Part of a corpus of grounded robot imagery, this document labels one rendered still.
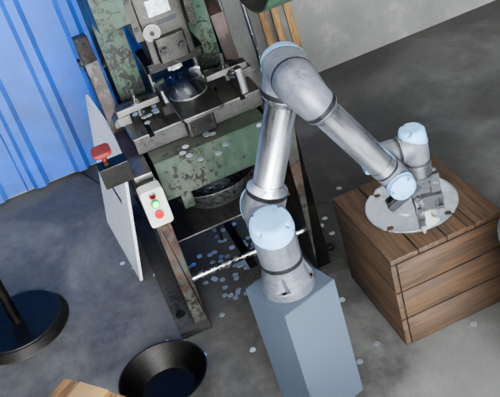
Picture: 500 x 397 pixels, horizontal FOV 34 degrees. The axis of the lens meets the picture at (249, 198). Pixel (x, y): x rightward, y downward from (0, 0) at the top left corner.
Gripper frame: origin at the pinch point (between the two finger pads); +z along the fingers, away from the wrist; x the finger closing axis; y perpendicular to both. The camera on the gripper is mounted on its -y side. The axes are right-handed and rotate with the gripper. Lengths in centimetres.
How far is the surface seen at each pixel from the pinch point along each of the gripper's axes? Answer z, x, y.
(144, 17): -68, 48, -65
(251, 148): -20, 38, -44
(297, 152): -15.3, 35.6, -30.3
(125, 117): -37, 49, -82
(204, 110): -42, 30, -54
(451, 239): 3.7, -3.4, 7.6
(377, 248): 1.5, -1.5, -14.0
